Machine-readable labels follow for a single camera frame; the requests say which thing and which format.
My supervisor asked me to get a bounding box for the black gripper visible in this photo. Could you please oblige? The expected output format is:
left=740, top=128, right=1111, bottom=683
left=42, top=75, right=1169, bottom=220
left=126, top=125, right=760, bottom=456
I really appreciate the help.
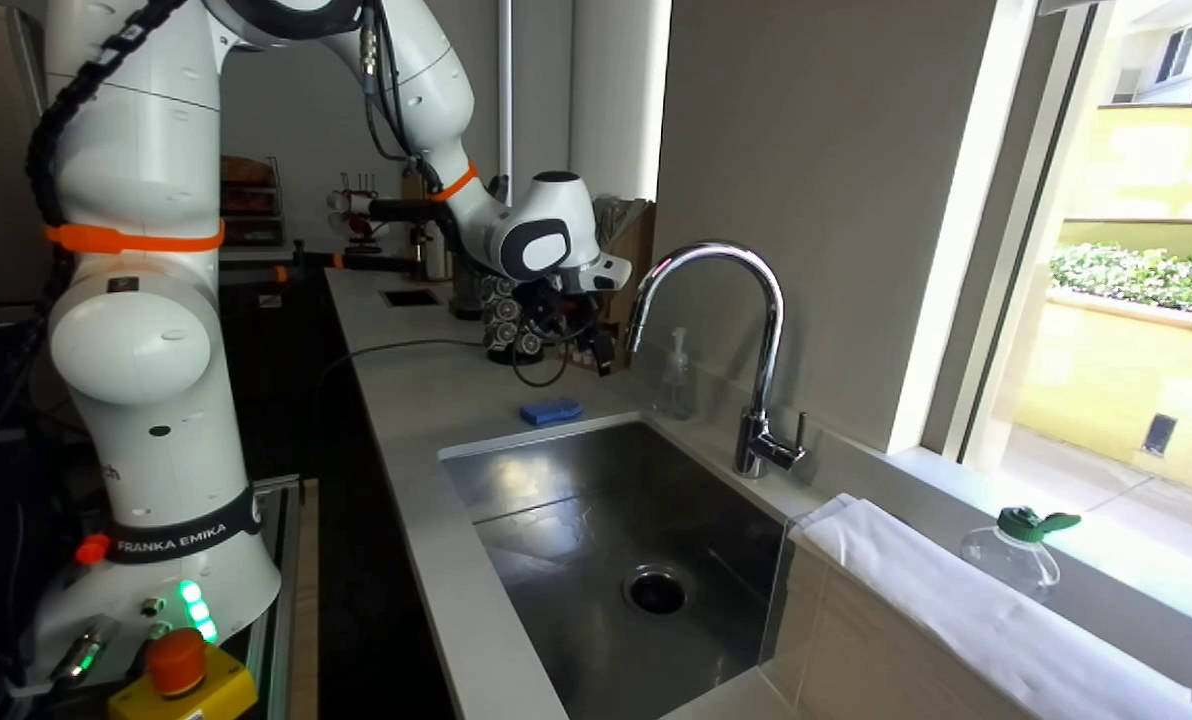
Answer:
left=520, top=278, right=620, bottom=381

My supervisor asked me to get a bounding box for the blue sponge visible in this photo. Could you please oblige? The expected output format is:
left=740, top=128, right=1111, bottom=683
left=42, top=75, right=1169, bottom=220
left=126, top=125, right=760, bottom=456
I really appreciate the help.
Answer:
left=517, top=394, right=589, bottom=433

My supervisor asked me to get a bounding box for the stainless steel sink basin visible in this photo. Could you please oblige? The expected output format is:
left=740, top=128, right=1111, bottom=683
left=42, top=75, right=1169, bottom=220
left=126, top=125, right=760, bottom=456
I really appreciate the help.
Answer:
left=434, top=416, right=797, bottom=720

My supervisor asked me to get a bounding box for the round sink drain hole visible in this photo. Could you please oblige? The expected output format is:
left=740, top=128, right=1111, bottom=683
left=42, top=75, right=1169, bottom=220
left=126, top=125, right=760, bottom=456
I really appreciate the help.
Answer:
left=623, top=561, right=690, bottom=620

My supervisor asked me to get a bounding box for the clear soap pump bottle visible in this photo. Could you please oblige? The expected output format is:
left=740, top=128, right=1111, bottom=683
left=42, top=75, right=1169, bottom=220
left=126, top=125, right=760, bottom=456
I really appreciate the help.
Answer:
left=657, top=322, right=703, bottom=423

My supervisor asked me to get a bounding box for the wooden organizer box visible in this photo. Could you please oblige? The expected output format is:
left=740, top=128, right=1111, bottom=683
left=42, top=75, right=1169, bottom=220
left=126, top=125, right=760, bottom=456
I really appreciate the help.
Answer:
left=593, top=195, right=658, bottom=293

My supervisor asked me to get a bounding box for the chrome gooseneck faucet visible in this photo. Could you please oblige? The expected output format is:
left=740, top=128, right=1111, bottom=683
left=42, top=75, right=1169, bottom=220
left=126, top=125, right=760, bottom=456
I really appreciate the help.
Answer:
left=626, top=240, right=812, bottom=478

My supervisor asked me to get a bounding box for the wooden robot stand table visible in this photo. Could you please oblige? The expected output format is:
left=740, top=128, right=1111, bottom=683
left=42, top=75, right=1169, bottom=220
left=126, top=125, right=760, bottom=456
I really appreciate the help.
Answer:
left=280, top=475, right=325, bottom=720

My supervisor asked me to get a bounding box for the white towel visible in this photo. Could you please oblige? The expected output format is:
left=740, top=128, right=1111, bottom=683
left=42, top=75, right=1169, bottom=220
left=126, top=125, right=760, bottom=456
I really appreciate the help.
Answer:
left=788, top=490, right=1192, bottom=720

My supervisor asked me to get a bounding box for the clear bottle with green cap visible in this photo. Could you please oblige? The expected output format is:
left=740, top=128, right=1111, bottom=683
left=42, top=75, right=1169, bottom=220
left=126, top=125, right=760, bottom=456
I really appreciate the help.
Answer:
left=960, top=504, right=1082, bottom=601

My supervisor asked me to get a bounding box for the yellow emergency stop button box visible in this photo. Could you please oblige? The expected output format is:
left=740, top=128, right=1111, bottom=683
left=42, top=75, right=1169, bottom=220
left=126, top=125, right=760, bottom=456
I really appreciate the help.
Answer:
left=104, top=628, right=260, bottom=720

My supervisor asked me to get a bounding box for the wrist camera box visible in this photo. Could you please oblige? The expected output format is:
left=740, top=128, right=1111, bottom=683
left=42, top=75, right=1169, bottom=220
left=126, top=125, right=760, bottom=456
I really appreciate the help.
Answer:
left=581, top=250, right=635, bottom=301

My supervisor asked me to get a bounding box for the thin black counter cable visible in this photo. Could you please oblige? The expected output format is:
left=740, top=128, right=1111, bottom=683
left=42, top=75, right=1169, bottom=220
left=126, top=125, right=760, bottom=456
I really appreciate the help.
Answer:
left=319, top=337, right=490, bottom=390

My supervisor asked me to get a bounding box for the black robot cable conduit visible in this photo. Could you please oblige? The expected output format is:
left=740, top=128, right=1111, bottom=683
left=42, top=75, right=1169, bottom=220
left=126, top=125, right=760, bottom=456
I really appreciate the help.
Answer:
left=25, top=0, right=193, bottom=225

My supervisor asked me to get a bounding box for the outdoor wall outlet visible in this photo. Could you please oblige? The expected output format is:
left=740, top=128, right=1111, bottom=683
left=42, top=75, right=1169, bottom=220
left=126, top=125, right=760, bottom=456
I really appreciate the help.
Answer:
left=1139, top=412, right=1180, bottom=459

